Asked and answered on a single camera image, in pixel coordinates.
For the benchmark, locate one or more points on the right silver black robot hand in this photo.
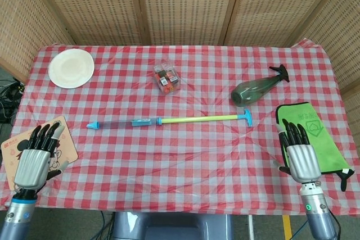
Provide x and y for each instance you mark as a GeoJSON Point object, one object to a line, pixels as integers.
{"type": "Point", "coordinates": [302, 161]}

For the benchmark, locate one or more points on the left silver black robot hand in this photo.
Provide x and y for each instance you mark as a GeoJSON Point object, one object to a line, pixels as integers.
{"type": "Point", "coordinates": [31, 167]}

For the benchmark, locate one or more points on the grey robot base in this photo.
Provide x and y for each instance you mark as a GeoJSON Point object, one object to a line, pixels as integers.
{"type": "Point", "coordinates": [171, 227]}

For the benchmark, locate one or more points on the green microfiber cloth black trim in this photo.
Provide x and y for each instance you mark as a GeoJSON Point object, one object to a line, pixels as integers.
{"type": "Point", "coordinates": [320, 133]}

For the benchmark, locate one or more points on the cartoon girl printed board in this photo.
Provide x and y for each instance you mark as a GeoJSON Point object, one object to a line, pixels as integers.
{"type": "Point", "coordinates": [69, 150]}

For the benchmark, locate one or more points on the white table leg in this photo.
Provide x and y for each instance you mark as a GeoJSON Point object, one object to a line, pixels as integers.
{"type": "Point", "coordinates": [250, 226]}

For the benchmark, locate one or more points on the green spray bottle black trigger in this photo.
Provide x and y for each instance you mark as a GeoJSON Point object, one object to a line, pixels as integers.
{"type": "Point", "coordinates": [253, 91]}

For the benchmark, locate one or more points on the white paper plate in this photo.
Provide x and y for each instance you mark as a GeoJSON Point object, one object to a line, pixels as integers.
{"type": "Point", "coordinates": [71, 68]}

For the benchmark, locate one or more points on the red white checkered tablecloth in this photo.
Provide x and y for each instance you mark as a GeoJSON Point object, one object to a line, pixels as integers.
{"type": "Point", "coordinates": [154, 161]}

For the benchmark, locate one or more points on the clear plastic box with toys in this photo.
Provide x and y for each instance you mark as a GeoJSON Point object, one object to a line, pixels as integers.
{"type": "Point", "coordinates": [166, 79]}

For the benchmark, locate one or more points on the woven bamboo folding screen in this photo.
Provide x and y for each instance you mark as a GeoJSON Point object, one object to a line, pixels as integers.
{"type": "Point", "coordinates": [185, 6]}

